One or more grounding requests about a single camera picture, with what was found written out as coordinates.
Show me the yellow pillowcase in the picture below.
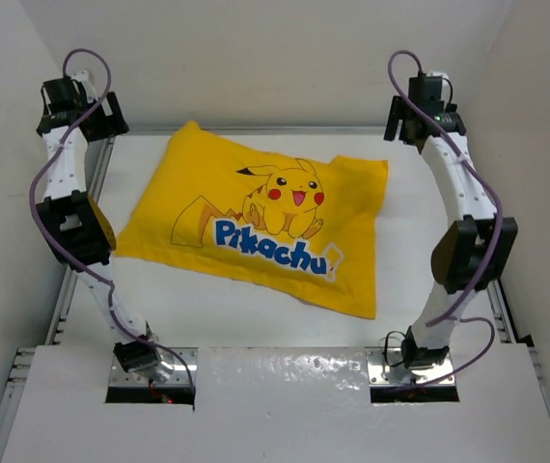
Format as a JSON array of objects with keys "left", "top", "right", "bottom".
[{"left": 116, "top": 122, "right": 389, "bottom": 319}]

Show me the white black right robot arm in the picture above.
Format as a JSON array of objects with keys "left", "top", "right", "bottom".
[{"left": 384, "top": 71, "right": 518, "bottom": 369}]

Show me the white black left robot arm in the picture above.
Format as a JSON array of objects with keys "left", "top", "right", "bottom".
[{"left": 35, "top": 71, "right": 161, "bottom": 380}]

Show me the white front cover board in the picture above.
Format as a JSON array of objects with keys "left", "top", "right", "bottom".
[{"left": 3, "top": 345, "right": 550, "bottom": 462}]

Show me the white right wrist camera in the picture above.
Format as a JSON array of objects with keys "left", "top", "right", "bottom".
[{"left": 427, "top": 71, "right": 454, "bottom": 104}]

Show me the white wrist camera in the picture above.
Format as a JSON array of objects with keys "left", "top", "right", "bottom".
[
  {"left": 70, "top": 69, "right": 97, "bottom": 101},
  {"left": 427, "top": 71, "right": 454, "bottom": 104}
]

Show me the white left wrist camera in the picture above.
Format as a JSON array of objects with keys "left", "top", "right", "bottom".
[{"left": 70, "top": 69, "right": 97, "bottom": 101}]

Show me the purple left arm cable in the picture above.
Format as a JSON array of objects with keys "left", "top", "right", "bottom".
[{"left": 28, "top": 47, "right": 198, "bottom": 401}]

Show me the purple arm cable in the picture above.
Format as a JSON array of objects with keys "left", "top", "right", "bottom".
[
  {"left": 385, "top": 50, "right": 506, "bottom": 390},
  {"left": 28, "top": 47, "right": 198, "bottom": 401}
]

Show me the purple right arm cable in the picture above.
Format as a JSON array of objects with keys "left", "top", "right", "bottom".
[{"left": 385, "top": 50, "right": 506, "bottom": 390}]

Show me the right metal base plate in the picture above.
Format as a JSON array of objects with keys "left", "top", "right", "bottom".
[{"left": 366, "top": 346, "right": 456, "bottom": 388}]

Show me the metal base plate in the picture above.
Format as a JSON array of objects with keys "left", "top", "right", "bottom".
[
  {"left": 366, "top": 346, "right": 456, "bottom": 388},
  {"left": 108, "top": 347, "right": 198, "bottom": 390}
]

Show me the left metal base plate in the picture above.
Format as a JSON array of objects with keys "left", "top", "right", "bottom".
[{"left": 108, "top": 347, "right": 198, "bottom": 390}]

